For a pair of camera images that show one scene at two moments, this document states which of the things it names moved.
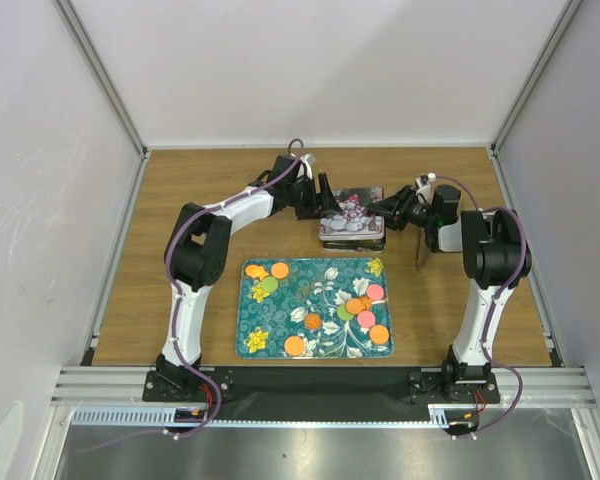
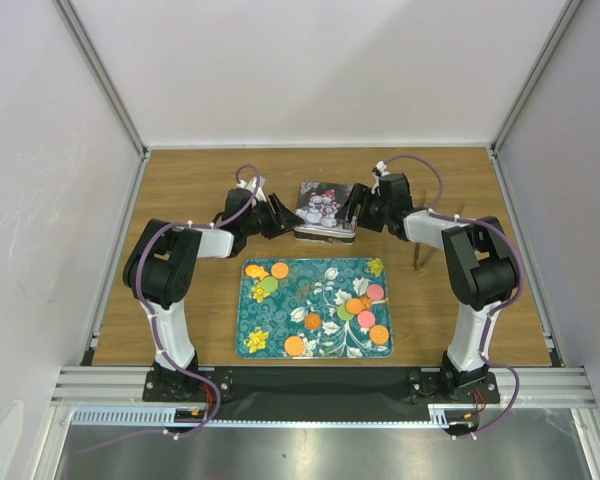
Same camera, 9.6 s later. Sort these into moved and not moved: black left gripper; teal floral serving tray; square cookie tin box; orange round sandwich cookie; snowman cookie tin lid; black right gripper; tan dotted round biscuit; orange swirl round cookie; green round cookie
Moved: square cookie tin box; snowman cookie tin lid; black left gripper; black right gripper
Not moved: green round cookie; tan dotted round biscuit; teal floral serving tray; orange round sandwich cookie; orange swirl round cookie
